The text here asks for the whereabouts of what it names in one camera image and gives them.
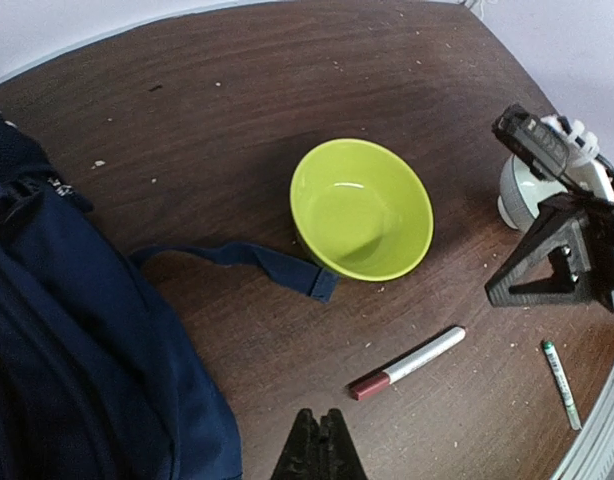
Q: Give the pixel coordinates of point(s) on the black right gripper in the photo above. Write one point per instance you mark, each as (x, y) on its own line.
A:
(576, 235)

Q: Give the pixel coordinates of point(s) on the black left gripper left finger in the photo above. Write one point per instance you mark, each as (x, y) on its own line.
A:
(299, 458)

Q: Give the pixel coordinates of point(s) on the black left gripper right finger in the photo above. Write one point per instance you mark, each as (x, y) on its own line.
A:
(338, 458)

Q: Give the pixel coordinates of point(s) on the white red marker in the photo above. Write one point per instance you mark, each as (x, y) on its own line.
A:
(394, 371)

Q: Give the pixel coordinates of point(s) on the white green marker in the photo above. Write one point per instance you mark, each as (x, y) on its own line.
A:
(562, 383)

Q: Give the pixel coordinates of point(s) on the navy blue student backpack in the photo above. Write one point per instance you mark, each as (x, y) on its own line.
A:
(98, 377)

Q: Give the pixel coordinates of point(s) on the pale blue ceramic bowl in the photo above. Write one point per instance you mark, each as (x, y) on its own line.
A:
(520, 192)

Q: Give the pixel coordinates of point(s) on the lime green bowl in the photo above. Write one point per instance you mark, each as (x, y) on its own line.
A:
(360, 210)

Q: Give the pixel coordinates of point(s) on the aluminium front rail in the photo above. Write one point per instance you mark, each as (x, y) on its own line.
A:
(591, 456)

